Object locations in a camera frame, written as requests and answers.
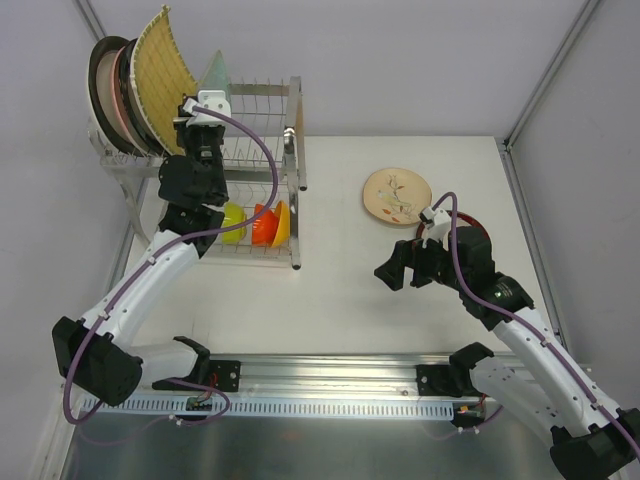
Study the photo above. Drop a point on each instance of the red orange bowl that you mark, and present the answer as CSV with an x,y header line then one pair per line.
x,y
265,227

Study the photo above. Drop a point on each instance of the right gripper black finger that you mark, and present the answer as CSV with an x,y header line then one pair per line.
x,y
392,272
426,263

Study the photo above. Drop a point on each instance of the steel two-tier dish rack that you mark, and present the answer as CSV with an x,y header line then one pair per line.
x,y
275,112

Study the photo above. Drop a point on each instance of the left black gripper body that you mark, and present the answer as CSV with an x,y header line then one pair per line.
x,y
195,133

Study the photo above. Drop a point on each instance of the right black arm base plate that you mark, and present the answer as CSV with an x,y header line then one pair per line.
x,y
433,380

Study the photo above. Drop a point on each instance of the yellow orange bowl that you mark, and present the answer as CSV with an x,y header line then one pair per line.
x,y
282,233

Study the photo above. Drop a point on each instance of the cream plate with red rim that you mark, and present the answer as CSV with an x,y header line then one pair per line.
x,y
463,219

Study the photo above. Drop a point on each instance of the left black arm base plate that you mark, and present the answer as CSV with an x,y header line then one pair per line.
x,y
223,375

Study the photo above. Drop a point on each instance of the lime green bowl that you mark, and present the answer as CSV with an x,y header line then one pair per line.
x,y
233,214

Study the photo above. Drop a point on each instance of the white slotted cable duct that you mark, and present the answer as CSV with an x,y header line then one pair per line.
x,y
243,406

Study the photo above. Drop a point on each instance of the cream plate dark patterned rim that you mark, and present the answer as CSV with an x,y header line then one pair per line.
x,y
144,139

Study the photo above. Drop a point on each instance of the beige oval floral plate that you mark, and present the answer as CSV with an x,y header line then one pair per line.
x,y
396,196

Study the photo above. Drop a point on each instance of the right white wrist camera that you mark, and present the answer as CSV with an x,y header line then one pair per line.
x,y
437,225

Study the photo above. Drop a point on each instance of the pink and cream floral plate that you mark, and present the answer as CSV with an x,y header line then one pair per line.
x,y
126,126

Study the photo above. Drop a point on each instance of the aluminium mounting rail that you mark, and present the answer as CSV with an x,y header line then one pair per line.
x,y
325,375

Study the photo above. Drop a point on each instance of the cream plate with metallic rim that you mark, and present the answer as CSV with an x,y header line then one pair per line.
x,y
99,83

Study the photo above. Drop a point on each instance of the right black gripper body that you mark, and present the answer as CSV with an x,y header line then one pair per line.
x,y
417,262

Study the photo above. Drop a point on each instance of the teal square plate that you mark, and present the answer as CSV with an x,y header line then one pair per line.
x,y
215,76

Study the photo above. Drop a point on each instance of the yellow woven bamboo mat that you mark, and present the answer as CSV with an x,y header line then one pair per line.
x,y
160,78

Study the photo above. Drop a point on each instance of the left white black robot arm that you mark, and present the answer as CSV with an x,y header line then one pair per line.
x,y
95,352

